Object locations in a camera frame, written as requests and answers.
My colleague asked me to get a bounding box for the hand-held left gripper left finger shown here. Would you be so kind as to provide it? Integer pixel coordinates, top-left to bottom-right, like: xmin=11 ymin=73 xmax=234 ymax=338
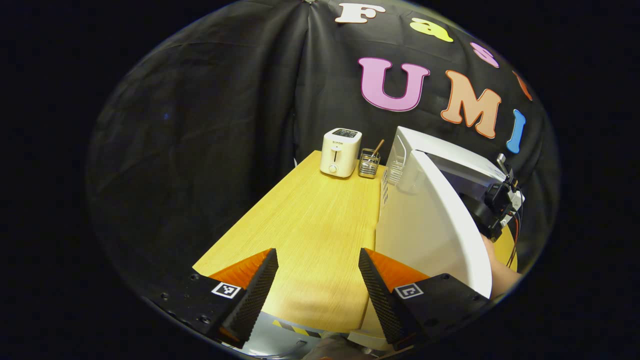
xmin=142 ymin=248 xmax=279 ymax=350

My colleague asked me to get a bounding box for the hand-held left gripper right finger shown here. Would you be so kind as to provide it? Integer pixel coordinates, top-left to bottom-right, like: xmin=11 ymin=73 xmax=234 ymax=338
xmin=358 ymin=247 xmax=493 ymax=352

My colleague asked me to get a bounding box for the white microwave oven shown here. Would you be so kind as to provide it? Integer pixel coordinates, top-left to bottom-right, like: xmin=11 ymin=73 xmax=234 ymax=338
xmin=361 ymin=126 xmax=525 ymax=351

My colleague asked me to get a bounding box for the yellow black striped tape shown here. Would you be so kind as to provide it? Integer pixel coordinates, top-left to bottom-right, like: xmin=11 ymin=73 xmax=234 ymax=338
xmin=271 ymin=320 xmax=323 ymax=339

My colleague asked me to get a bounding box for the cream toaster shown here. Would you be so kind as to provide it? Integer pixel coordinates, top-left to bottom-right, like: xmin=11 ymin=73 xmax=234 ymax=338
xmin=320 ymin=127 xmax=363 ymax=179

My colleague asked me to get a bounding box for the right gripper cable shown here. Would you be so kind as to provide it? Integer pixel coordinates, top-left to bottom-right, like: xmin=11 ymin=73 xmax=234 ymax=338
xmin=505 ymin=210 xmax=522 ymax=268

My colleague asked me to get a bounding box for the wire utensil holder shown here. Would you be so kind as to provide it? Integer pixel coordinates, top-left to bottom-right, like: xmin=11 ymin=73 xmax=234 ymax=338
xmin=358 ymin=148 xmax=381 ymax=179

